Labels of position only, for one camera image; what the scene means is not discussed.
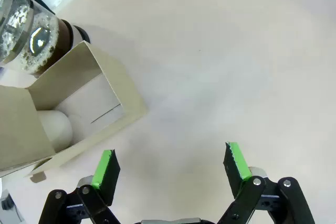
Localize short white lidded paper cup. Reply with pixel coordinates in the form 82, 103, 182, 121
36, 110, 74, 152

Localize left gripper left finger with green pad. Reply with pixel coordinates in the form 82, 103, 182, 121
38, 149, 121, 224

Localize white grey device block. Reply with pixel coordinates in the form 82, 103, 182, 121
0, 178, 26, 223

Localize glass coffee carafe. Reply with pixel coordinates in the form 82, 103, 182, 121
0, 0, 91, 79

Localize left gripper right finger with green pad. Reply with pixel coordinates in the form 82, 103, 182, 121
217, 142, 316, 224

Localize brown cardboard cup carrier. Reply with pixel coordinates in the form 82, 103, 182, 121
0, 40, 148, 183

